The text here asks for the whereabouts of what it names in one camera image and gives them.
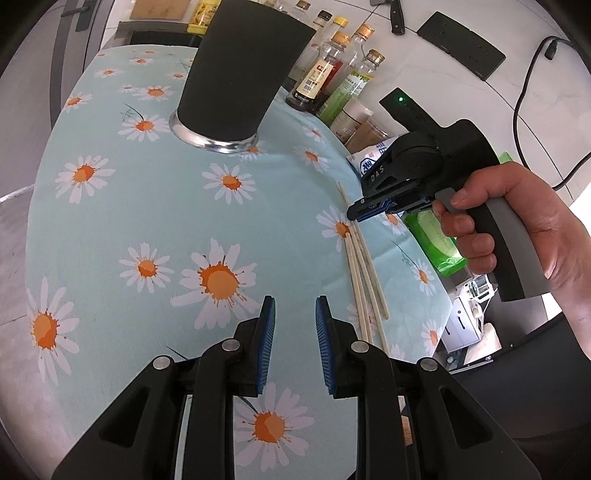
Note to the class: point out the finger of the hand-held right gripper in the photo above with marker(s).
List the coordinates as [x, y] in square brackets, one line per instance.
[358, 210]
[406, 207]

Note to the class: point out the yellow plastic bottle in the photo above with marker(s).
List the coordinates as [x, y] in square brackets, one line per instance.
[203, 16]

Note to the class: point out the white box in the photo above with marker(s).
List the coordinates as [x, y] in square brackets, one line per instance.
[461, 323]

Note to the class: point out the blue and white salt bag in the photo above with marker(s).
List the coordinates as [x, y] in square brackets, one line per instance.
[369, 161]

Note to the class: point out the white lid plastic jar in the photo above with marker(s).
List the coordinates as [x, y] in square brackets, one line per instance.
[355, 113]

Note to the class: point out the person's right hand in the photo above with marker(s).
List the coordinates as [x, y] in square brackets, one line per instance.
[545, 217]

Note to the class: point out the soy sauce bottle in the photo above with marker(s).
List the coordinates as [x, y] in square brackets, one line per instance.
[314, 79]

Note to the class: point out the brown contents plastic jar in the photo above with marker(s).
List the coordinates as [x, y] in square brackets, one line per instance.
[370, 134]

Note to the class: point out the green sugar bag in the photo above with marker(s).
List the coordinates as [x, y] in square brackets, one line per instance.
[434, 240]

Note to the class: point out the black power strip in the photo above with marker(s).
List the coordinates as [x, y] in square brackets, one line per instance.
[461, 44]

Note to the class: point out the pale wooden chopstick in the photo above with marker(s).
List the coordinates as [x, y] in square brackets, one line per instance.
[361, 288]
[354, 286]
[376, 287]
[375, 318]

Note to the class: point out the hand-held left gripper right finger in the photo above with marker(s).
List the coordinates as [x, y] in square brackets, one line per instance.
[323, 346]

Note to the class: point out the clear bottle with red liquid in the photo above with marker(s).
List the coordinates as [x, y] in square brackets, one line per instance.
[346, 60]

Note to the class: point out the black cylindrical utensil holder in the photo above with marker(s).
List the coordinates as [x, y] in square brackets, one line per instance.
[240, 78]

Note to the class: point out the wooden cutting board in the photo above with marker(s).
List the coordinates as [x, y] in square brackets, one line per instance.
[159, 7]

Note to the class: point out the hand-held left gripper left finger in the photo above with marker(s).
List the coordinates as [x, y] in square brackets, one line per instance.
[267, 346]

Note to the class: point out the blue daisy print tablecloth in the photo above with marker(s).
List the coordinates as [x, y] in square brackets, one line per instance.
[161, 194]

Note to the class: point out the grey door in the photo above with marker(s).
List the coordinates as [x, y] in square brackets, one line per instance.
[78, 55]

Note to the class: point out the green label bottle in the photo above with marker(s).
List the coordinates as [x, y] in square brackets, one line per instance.
[351, 85]

